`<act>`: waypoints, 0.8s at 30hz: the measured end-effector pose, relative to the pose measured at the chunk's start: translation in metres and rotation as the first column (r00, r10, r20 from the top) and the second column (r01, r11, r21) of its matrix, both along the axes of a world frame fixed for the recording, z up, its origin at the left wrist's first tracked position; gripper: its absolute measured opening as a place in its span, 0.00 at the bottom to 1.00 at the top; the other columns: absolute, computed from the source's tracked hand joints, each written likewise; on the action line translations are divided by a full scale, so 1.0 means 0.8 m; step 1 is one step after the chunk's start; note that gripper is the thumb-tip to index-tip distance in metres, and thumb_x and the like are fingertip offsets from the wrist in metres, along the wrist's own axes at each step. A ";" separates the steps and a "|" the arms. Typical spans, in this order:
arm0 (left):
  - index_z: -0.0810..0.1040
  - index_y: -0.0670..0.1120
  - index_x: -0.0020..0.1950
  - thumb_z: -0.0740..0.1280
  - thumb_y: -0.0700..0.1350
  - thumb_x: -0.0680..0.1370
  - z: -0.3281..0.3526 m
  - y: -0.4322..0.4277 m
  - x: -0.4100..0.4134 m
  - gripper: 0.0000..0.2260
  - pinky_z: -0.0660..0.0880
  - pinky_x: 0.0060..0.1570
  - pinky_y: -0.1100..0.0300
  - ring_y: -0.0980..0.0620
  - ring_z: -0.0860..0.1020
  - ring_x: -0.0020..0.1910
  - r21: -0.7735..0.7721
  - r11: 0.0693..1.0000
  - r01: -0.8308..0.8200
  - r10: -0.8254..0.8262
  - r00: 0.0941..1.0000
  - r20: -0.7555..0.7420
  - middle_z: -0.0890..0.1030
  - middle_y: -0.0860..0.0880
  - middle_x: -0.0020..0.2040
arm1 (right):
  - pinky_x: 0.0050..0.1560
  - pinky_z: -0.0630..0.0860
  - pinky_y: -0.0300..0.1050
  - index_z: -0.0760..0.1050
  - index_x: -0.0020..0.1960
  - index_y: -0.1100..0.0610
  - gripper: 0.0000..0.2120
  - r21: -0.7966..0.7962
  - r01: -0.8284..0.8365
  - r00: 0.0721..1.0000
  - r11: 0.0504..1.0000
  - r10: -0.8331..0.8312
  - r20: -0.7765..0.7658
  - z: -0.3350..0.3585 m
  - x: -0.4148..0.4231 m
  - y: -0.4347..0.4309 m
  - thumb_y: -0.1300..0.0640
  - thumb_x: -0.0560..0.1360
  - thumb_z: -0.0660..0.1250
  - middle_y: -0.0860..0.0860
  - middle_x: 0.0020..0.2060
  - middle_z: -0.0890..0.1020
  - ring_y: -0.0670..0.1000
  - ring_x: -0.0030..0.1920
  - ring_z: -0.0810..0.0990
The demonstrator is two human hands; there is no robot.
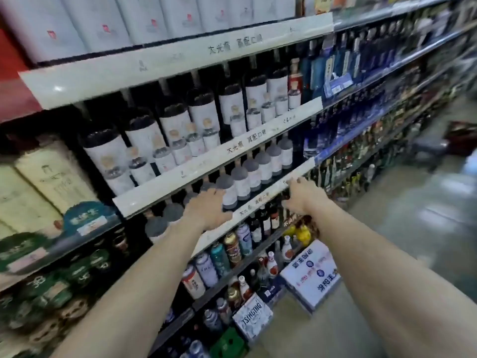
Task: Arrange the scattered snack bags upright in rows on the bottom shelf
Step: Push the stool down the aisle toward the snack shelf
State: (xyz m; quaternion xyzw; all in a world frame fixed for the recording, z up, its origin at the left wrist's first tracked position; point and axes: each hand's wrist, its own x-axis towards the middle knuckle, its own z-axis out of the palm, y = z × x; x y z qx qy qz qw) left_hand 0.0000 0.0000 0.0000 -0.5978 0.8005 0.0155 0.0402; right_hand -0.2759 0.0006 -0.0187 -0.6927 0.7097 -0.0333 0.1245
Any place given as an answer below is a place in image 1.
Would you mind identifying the person's left hand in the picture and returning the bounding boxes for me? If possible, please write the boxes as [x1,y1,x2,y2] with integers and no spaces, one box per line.
[182,188,234,234]

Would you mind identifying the person's right forearm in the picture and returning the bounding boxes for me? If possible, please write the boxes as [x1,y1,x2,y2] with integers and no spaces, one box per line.
[311,201,477,358]

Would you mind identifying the person's left forearm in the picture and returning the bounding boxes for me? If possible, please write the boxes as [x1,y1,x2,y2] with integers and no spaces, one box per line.
[52,216,206,358]

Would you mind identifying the liquor shelf rack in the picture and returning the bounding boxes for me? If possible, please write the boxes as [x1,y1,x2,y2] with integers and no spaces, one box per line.
[0,0,477,358]

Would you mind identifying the row of grey-capped bottles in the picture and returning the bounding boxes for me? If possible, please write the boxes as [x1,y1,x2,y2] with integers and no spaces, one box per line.
[145,136,295,243]

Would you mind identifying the brown gold beverage can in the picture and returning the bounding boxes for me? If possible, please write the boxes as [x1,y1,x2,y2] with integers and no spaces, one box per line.
[223,231,243,265]

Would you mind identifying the light blue beverage can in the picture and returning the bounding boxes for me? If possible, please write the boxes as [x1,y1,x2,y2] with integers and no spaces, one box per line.
[235,222,254,256]

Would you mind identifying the teal beverage can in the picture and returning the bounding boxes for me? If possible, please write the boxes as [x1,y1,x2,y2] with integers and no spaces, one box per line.
[210,242,232,276]

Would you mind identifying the row of dark wine bottles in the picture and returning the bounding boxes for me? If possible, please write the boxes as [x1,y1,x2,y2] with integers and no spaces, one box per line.
[247,203,295,244]

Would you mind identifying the white blue beverage can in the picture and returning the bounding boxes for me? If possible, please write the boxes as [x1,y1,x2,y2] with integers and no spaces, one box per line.
[194,252,219,287]

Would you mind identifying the white red beverage can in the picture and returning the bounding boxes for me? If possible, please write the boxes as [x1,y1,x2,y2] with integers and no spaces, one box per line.
[181,264,206,299]

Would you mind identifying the white red-capped ceramic bottle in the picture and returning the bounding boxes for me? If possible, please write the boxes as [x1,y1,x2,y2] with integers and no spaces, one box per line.
[281,234,295,260]
[238,275,254,301]
[265,251,279,278]

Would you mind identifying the yellow bottle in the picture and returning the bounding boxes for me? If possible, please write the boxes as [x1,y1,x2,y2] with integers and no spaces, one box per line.
[285,223,312,247]

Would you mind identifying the row of white-labelled dark bottles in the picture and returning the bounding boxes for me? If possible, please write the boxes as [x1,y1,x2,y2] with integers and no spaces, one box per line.
[80,67,290,176]

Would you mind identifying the white beer carton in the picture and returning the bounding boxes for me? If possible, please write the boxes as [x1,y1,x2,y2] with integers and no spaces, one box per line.
[233,292,275,342]

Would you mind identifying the white carton with blue print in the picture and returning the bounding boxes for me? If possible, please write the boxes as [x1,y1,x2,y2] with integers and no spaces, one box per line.
[279,240,342,312]

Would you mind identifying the row of blue glass bottles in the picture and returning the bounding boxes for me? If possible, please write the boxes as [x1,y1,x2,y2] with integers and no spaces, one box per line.
[304,89,388,158]
[302,18,410,105]

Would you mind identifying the green crate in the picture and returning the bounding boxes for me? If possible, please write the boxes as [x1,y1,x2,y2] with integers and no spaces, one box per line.
[208,328,248,358]

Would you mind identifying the white red ceramic flask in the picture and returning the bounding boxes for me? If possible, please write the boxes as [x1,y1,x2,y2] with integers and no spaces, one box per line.
[289,57,303,110]

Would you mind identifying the beige gift box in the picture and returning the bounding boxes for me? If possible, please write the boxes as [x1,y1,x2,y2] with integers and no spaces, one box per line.
[0,166,63,237]
[14,137,99,215]

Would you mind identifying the stack of green cartons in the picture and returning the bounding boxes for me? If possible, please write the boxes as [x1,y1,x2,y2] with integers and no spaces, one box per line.
[0,227,129,358]

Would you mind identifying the blue price card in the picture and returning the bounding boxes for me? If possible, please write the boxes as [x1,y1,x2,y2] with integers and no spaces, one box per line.
[324,72,354,98]

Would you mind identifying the rows of assorted liquor bottles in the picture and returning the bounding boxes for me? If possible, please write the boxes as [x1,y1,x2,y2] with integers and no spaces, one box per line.
[313,7,477,200]

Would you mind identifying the row of white cylinder boxes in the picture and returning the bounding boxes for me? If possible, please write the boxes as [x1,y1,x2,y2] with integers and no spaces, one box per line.
[0,0,297,65]

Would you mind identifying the red shopping basket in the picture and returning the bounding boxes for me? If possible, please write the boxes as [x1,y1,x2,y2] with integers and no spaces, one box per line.
[443,121,477,157]

